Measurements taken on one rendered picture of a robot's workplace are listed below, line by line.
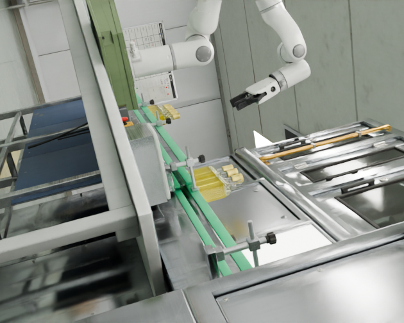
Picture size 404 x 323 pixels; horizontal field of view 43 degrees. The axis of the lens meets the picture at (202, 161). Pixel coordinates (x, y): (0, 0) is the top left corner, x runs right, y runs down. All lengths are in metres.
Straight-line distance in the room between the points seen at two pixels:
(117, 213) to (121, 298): 0.47
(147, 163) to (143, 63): 0.44
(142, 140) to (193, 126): 6.58
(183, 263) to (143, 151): 0.37
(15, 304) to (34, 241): 0.59
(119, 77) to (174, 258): 0.68
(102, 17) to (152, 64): 0.23
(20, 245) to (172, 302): 0.48
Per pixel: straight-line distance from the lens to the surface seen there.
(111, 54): 1.70
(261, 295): 0.93
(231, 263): 1.35
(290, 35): 1.80
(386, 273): 0.96
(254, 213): 1.95
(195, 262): 1.35
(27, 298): 1.85
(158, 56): 1.84
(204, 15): 1.85
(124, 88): 1.78
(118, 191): 1.33
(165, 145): 2.05
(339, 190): 2.16
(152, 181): 1.55
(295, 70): 1.86
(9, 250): 1.28
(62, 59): 7.66
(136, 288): 1.70
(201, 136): 8.15
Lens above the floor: 0.67
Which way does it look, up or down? 11 degrees up
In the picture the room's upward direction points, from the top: 75 degrees clockwise
